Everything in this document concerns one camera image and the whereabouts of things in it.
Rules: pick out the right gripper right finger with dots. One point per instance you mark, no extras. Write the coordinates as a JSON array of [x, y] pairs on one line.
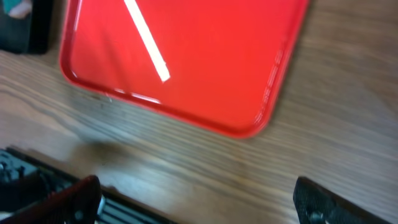
[[317, 205]]

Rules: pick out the black metal tray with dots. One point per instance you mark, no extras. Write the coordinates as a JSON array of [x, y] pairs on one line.
[[29, 35]]

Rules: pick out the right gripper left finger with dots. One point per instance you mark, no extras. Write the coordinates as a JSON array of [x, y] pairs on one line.
[[76, 204]]

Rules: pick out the red plastic tray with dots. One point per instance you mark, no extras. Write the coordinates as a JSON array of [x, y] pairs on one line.
[[216, 64]]

